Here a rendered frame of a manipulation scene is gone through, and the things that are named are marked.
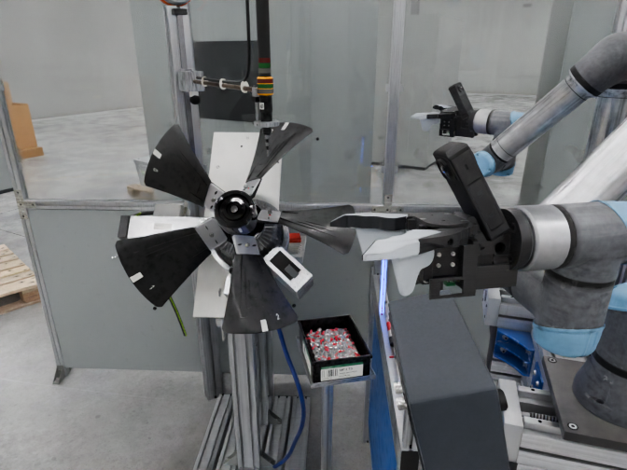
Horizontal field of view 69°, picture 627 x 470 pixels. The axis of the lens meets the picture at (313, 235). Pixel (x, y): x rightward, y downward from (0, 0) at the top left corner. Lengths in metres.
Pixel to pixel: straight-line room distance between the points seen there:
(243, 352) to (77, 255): 1.12
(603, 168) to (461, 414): 0.39
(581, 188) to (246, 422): 1.52
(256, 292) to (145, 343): 1.40
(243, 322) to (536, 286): 0.81
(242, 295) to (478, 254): 0.85
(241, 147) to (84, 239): 1.04
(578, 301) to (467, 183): 0.21
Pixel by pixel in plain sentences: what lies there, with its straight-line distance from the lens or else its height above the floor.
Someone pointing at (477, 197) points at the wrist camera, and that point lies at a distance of 0.51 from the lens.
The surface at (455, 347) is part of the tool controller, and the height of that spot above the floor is 1.25.
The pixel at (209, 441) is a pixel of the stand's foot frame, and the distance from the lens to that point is 2.22.
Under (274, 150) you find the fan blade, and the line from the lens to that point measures 1.44.
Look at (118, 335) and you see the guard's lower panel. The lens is 2.66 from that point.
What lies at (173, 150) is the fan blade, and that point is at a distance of 1.50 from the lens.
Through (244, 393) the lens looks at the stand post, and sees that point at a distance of 1.84.
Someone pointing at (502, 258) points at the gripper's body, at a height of 1.42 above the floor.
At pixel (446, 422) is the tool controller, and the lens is 0.65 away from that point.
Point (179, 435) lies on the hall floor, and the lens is 2.39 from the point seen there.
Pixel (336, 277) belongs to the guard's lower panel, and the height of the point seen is 0.63.
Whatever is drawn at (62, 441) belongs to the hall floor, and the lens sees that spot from 2.55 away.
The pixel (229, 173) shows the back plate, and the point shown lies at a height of 1.23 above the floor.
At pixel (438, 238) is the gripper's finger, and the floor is 1.47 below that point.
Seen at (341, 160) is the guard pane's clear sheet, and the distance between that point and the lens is 2.06.
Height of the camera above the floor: 1.63
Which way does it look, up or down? 21 degrees down
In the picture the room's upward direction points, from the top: straight up
